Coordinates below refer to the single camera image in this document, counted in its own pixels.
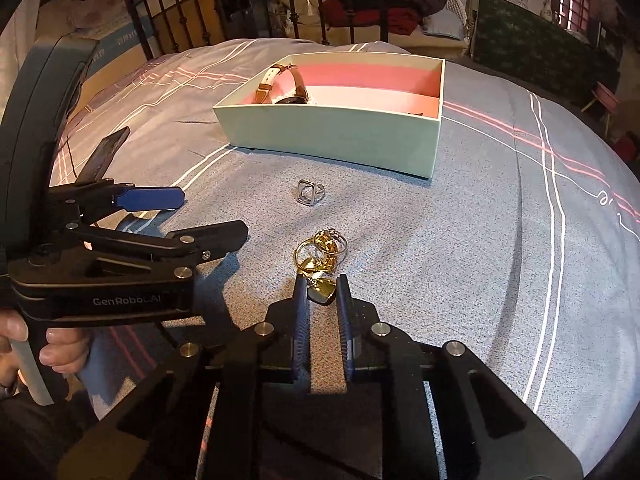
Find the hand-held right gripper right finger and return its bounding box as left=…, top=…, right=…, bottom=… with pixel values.
left=335, top=274, right=583, bottom=480

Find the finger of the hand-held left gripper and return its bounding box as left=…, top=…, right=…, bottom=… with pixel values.
left=47, top=180, right=186, bottom=226
left=75, top=219, right=249, bottom=282

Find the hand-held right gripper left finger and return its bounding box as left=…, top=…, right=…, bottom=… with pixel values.
left=57, top=274, right=313, bottom=480

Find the gold heart pendant chain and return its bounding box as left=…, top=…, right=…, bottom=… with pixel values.
left=292, top=229, right=347, bottom=306

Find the mint green box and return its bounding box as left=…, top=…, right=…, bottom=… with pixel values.
left=212, top=51, right=447, bottom=180

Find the wristwatch with tan strap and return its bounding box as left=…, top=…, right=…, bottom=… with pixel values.
left=255, top=62, right=311, bottom=107

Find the person's left hand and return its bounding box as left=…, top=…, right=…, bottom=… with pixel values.
left=0, top=309, right=93, bottom=401

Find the grey plaid blanket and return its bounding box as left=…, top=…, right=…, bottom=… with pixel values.
left=50, top=37, right=640, bottom=466

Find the red cloth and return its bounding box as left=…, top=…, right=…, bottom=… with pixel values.
left=320, top=0, right=423, bottom=36

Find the light blue pillow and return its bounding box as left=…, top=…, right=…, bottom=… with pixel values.
left=420, top=10, right=463, bottom=38

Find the green patterned cloth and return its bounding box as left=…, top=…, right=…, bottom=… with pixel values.
left=470, top=0, right=623, bottom=108

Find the white wicker hanging chair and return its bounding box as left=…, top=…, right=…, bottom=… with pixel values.
left=292, top=0, right=471, bottom=51

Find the pink stool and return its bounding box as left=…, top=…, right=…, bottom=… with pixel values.
left=582, top=82, right=618, bottom=136

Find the silver square ring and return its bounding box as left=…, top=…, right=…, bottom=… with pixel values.
left=293, top=179, right=328, bottom=207

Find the black iron bed frame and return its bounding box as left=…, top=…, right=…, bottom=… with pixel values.
left=122, top=0, right=392, bottom=61

